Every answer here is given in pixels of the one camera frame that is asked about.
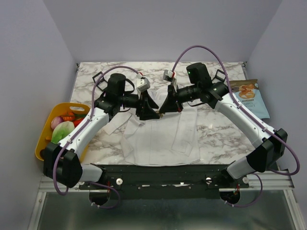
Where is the red toy pepper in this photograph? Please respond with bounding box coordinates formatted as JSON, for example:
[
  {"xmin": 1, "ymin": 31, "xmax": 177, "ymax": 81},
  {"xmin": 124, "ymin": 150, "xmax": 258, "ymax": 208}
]
[{"xmin": 72, "ymin": 118, "xmax": 83, "ymax": 127}]

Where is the blue chips bag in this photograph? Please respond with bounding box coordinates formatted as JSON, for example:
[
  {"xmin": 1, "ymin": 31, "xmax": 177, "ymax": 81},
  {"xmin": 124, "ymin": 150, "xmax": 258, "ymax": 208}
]
[{"xmin": 230, "ymin": 79, "xmax": 270, "ymax": 119}]

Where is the left black frame stand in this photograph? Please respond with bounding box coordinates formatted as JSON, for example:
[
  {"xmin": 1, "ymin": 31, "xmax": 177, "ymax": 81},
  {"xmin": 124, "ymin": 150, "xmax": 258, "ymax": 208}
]
[{"xmin": 92, "ymin": 71, "xmax": 107, "ymax": 92}]

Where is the aluminium rail frame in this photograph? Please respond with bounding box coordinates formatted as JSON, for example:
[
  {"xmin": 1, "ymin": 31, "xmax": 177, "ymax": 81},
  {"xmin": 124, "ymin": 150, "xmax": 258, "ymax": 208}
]
[{"xmin": 27, "ymin": 170, "xmax": 302, "ymax": 230}]

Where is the yellow plastic basket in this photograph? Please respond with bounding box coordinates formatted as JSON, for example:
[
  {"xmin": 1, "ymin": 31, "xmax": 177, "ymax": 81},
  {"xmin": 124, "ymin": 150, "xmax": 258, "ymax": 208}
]
[{"xmin": 35, "ymin": 103, "xmax": 90, "ymax": 161}]

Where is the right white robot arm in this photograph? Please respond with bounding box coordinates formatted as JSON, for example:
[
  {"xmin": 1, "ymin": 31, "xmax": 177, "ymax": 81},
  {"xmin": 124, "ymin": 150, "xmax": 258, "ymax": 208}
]
[{"xmin": 159, "ymin": 62, "xmax": 287, "ymax": 188}]

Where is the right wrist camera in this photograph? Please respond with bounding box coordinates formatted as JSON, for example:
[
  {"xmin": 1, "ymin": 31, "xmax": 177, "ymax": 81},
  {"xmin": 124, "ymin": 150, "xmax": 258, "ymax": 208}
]
[{"xmin": 163, "ymin": 69, "xmax": 174, "ymax": 82}]

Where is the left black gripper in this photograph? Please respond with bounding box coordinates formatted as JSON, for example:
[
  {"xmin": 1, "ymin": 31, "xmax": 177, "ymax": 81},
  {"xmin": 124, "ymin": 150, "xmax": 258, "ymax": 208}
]
[{"xmin": 118, "ymin": 90, "xmax": 161, "ymax": 121}]

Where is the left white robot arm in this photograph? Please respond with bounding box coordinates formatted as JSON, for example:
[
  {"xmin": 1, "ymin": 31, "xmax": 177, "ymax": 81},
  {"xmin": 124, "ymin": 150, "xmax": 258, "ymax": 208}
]
[{"xmin": 43, "ymin": 73, "xmax": 159, "ymax": 189}]

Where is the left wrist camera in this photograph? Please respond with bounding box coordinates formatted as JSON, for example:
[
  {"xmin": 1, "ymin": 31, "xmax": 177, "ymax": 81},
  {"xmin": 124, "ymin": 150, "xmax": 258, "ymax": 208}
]
[{"xmin": 136, "ymin": 77, "xmax": 150, "ymax": 93}]

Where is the orange toy carrot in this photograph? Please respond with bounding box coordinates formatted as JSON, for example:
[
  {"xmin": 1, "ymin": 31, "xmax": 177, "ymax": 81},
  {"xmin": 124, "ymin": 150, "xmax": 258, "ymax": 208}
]
[{"xmin": 61, "ymin": 111, "xmax": 75, "ymax": 121}]

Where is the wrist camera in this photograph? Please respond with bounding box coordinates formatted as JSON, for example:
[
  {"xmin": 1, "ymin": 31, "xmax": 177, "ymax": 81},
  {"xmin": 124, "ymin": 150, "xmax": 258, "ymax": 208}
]
[
  {"xmin": 136, "ymin": 77, "xmax": 150, "ymax": 93},
  {"xmin": 163, "ymin": 69, "xmax": 174, "ymax": 82}
]

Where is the green toy lettuce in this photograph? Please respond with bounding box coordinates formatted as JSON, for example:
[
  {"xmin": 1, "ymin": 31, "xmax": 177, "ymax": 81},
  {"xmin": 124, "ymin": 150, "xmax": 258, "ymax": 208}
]
[{"xmin": 51, "ymin": 121, "xmax": 75, "ymax": 144}]

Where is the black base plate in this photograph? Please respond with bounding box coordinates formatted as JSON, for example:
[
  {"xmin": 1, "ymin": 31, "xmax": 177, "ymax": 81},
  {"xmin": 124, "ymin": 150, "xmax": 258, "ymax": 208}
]
[{"xmin": 72, "ymin": 164, "xmax": 249, "ymax": 200}]

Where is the white button shirt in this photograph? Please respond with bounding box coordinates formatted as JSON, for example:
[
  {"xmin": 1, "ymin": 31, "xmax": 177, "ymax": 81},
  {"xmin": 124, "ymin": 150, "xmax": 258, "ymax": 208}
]
[{"xmin": 102, "ymin": 88, "xmax": 201, "ymax": 166}]

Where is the purple toy onion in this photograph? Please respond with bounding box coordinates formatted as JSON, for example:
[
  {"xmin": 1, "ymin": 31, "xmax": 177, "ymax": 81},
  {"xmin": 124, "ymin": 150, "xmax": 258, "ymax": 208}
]
[{"xmin": 50, "ymin": 116, "xmax": 64, "ymax": 130}]

